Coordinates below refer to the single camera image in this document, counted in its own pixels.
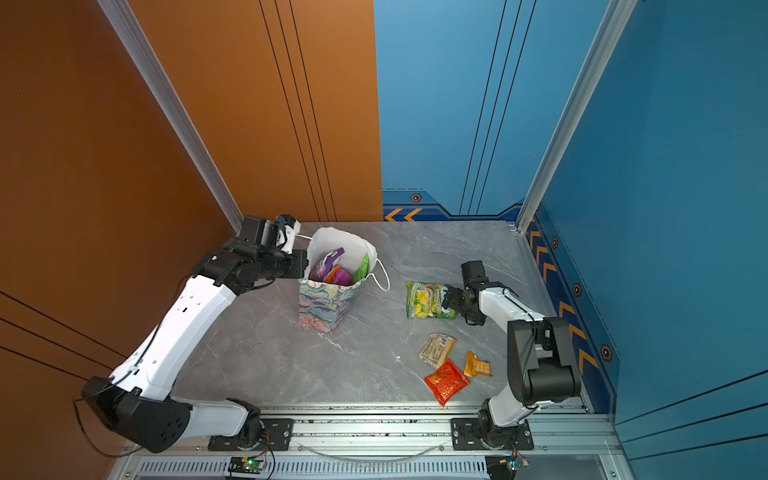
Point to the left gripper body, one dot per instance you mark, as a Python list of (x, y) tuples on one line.
[(283, 265)]

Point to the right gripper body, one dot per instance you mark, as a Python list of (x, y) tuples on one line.
[(457, 300)]

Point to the green yellow Fox's candy bag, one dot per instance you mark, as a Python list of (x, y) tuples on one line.
[(425, 300)]

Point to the beige clear snack packet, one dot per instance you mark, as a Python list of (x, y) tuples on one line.
[(437, 349)]

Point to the orange Fox's candy bag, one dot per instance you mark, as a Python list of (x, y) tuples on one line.
[(331, 273)]

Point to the small orange snack packet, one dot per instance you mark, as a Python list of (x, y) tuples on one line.
[(474, 366)]

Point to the floral white paper bag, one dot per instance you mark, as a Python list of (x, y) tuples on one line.
[(322, 306)]

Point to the red snack packet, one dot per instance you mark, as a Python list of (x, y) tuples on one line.
[(446, 382)]

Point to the green Lays chips bag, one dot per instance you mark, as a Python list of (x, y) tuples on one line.
[(362, 271)]

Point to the pink berries candy bag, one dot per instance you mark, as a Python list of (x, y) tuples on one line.
[(326, 265)]

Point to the purple grape candy bag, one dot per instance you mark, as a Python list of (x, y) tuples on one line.
[(341, 277)]

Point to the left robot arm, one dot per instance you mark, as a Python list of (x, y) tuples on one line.
[(135, 400)]

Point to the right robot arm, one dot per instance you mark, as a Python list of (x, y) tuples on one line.
[(541, 367)]

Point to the right circuit board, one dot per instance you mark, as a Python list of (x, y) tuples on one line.
[(505, 467)]

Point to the circuit board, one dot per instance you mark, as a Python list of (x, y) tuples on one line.
[(246, 467), (505, 467)]

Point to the left circuit board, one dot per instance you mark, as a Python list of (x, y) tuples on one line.
[(246, 467)]

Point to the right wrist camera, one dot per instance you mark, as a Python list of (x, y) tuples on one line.
[(473, 274)]

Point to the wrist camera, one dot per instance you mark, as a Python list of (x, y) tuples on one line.
[(279, 234), (473, 274)]

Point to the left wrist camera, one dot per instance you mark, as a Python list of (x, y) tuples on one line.
[(279, 234)]

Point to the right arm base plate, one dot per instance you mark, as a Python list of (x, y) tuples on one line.
[(469, 434)]

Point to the aluminium rail frame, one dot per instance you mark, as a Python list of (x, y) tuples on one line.
[(407, 440)]

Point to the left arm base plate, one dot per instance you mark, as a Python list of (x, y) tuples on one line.
[(272, 434)]

